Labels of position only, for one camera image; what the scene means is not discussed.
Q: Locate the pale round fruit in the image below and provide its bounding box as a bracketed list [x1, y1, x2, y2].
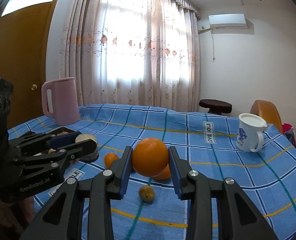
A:
[75, 133, 99, 163]

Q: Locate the small orange tangerine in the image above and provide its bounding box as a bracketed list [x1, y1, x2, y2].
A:
[104, 152, 119, 169]

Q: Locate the half hidden orange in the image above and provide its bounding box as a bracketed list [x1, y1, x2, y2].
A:
[153, 165, 171, 180]

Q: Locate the large orange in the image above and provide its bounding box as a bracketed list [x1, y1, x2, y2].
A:
[132, 138, 169, 177]

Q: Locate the brown-green round fruit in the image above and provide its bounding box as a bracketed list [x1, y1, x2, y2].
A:
[139, 185, 155, 203]

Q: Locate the pink metal tin box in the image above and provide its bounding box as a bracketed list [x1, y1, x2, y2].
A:
[34, 126, 81, 156]

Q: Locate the pink electric kettle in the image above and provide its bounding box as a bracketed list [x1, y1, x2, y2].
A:
[41, 77, 80, 126]

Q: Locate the brass door knob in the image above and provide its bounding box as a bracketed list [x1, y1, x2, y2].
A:
[31, 84, 37, 91]

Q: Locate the blue plaid tablecloth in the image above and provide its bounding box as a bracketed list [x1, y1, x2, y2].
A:
[8, 103, 296, 240]

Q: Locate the white mug blue print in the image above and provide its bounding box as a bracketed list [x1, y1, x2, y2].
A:
[236, 113, 268, 153]

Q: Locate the brown wooden door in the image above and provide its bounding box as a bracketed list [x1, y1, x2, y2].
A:
[0, 0, 57, 128]

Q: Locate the dark round stool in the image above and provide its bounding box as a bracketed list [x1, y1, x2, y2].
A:
[199, 99, 232, 115]

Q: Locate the orange wooden chair back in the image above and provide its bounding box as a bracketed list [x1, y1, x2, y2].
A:
[250, 100, 283, 133]

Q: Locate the pink floral curtain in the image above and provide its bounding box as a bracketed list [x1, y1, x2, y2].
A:
[59, 0, 201, 112]

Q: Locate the white air conditioner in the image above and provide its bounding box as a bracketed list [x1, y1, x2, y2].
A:
[208, 14, 248, 29]

